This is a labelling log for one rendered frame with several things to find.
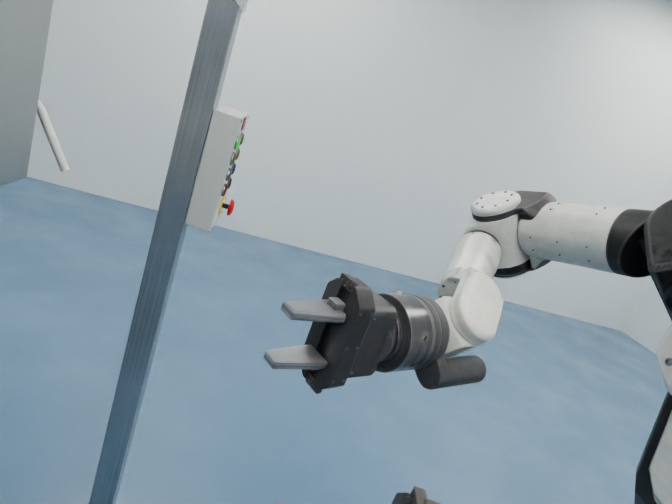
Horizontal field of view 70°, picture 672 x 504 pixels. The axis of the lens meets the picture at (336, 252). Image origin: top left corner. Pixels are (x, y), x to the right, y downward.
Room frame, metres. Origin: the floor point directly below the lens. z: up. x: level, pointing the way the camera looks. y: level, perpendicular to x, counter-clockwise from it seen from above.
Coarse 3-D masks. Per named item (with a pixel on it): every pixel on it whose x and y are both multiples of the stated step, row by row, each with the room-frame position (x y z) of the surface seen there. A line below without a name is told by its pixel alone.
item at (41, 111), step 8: (40, 104) 0.44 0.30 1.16; (40, 112) 0.44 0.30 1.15; (40, 120) 0.44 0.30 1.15; (48, 120) 0.44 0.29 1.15; (48, 128) 0.44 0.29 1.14; (48, 136) 0.44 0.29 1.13; (56, 136) 0.44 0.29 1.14; (56, 144) 0.44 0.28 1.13; (56, 152) 0.44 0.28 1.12; (56, 160) 0.44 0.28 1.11; (64, 160) 0.44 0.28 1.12; (64, 168) 0.44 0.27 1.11
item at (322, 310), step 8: (288, 304) 0.41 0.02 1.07; (296, 304) 0.41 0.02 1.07; (304, 304) 0.42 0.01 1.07; (312, 304) 0.43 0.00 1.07; (320, 304) 0.44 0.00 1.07; (328, 304) 0.44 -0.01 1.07; (336, 304) 0.44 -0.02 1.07; (344, 304) 0.44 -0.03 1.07; (288, 312) 0.40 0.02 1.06; (296, 312) 0.40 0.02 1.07; (304, 312) 0.41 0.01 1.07; (312, 312) 0.41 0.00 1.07; (320, 312) 0.42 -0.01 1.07; (328, 312) 0.42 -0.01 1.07; (336, 312) 0.43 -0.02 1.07; (304, 320) 0.41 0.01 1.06; (312, 320) 0.41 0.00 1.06; (320, 320) 0.42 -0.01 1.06; (328, 320) 0.42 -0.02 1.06; (336, 320) 0.43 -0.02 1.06; (344, 320) 0.43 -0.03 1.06
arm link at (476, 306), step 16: (448, 272) 0.67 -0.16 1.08; (464, 272) 0.62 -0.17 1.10; (480, 272) 0.62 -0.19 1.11; (448, 288) 0.65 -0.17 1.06; (464, 288) 0.58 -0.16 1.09; (480, 288) 0.59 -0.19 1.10; (496, 288) 0.62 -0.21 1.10; (464, 304) 0.55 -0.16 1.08; (480, 304) 0.57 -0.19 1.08; (496, 304) 0.59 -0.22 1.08; (464, 320) 0.53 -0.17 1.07; (480, 320) 0.55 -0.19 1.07; (496, 320) 0.57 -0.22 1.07; (464, 336) 0.54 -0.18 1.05; (480, 336) 0.53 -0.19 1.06
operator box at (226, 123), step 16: (224, 112) 1.02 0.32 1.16; (240, 112) 1.14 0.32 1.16; (208, 128) 1.01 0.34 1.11; (224, 128) 1.02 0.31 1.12; (240, 128) 1.06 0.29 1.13; (208, 144) 1.01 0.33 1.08; (224, 144) 1.02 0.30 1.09; (208, 160) 1.01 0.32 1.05; (224, 160) 1.02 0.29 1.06; (208, 176) 1.01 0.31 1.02; (224, 176) 1.02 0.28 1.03; (192, 192) 1.01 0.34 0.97; (208, 192) 1.02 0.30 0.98; (192, 208) 1.01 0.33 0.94; (208, 208) 1.02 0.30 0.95; (192, 224) 1.01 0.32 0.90; (208, 224) 1.02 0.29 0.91
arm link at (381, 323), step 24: (336, 288) 0.46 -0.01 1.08; (360, 288) 0.44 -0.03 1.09; (360, 312) 0.43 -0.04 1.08; (384, 312) 0.46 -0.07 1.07; (408, 312) 0.49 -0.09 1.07; (312, 336) 0.46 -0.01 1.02; (336, 336) 0.44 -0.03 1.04; (360, 336) 0.44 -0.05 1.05; (384, 336) 0.46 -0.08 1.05; (408, 336) 0.47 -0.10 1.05; (432, 336) 0.49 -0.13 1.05; (336, 360) 0.43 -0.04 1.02; (360, 360) 0.45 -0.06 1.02; (384, 360) 0.48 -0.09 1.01; (408, 360) 0.47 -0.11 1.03; (312, 384) 0.44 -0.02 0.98; (336, 384) 0.43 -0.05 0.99
